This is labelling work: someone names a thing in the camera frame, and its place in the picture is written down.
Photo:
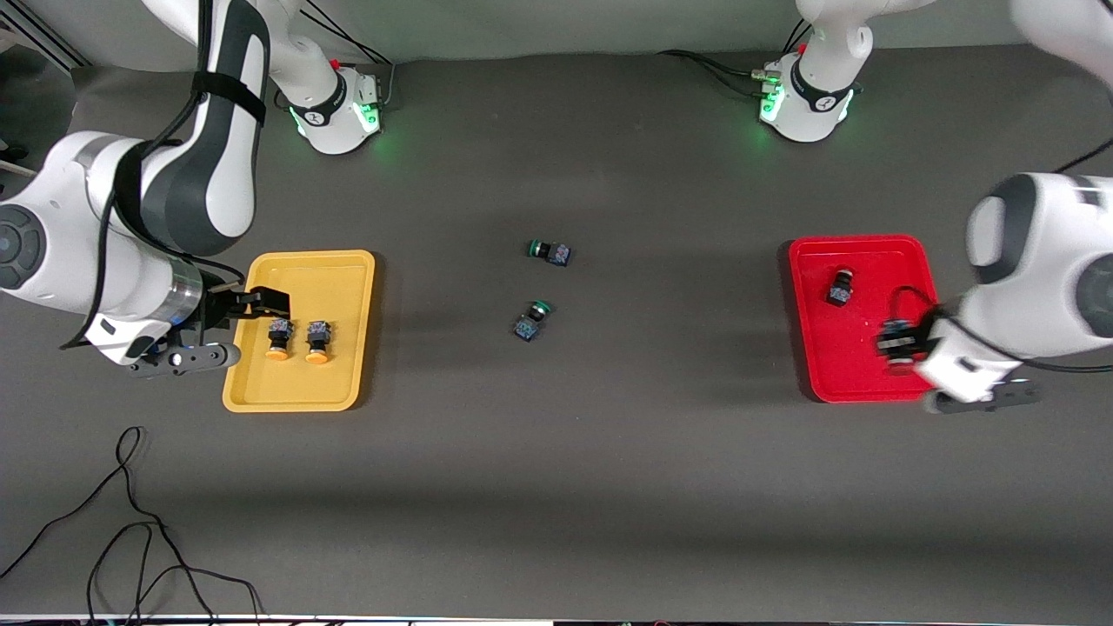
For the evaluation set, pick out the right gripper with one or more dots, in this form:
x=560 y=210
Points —
x=219 y=307

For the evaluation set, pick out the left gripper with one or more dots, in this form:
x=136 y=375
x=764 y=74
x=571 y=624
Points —
x=913 y=336

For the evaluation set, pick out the red push button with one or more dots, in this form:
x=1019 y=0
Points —
x=894 y=346
x=841 y=287

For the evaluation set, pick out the yellow push button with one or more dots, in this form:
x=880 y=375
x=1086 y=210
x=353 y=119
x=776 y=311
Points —
x=317 y=341
x=278 y=339

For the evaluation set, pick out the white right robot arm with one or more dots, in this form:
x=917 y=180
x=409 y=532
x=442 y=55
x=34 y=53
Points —
x=78 y=235

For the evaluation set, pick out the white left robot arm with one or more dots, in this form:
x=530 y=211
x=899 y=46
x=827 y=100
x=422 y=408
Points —
x=1043 y=287

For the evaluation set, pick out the red plastic tray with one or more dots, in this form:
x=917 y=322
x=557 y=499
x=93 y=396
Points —
x=856 y=348

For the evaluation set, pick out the yellow plastic tray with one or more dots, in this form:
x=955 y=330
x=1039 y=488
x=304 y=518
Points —
x=335 y=287

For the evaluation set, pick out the green push button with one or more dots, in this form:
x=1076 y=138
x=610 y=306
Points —
x=531 y=320
x=549 y=252

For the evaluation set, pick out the dark grey table mat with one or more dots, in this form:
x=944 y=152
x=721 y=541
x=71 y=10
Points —
x=556 y=487

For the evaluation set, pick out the aluminium frame rail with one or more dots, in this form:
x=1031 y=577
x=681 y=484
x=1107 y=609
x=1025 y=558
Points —
x=43 y=43

